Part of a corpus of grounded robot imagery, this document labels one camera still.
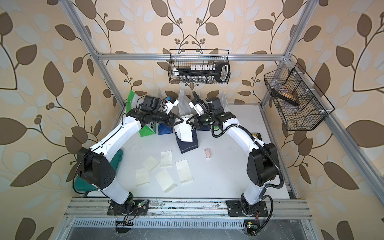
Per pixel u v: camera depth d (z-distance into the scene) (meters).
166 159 0.91
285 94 0.75
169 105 0.72
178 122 0.77
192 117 0.77
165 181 0.83
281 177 0.41
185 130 0.81
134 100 0.94
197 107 0.74
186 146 0.92
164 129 1.02
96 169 0.44
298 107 0.75
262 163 0.45
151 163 0.90
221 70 0.83
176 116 0.73
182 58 0.91
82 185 0.77
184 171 0.87
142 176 0.85
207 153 0.91
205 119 0.72
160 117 0.69
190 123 0.79
